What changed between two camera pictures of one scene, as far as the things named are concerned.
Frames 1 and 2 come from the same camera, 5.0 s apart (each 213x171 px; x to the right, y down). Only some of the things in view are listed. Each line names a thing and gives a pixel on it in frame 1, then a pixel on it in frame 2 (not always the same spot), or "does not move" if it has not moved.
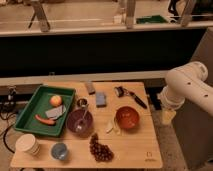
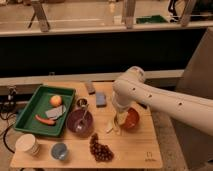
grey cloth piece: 56,112 does not move
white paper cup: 27,143 does not move
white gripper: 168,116 to 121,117
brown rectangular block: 90,88 does not move
